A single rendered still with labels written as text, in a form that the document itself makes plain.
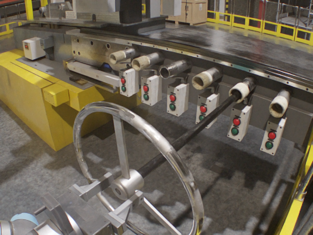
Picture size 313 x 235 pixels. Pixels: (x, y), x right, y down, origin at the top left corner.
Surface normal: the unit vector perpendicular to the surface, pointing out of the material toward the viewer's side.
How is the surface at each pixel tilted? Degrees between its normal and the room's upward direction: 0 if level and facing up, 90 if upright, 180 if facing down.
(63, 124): 90
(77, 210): 3
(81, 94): 90
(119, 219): 3
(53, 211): 65
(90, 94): 90
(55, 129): 90
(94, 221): 3
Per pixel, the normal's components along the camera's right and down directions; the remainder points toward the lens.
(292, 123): -0.63, 0.40
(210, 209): 0.00, -0.86
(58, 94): 0.77, 0.33
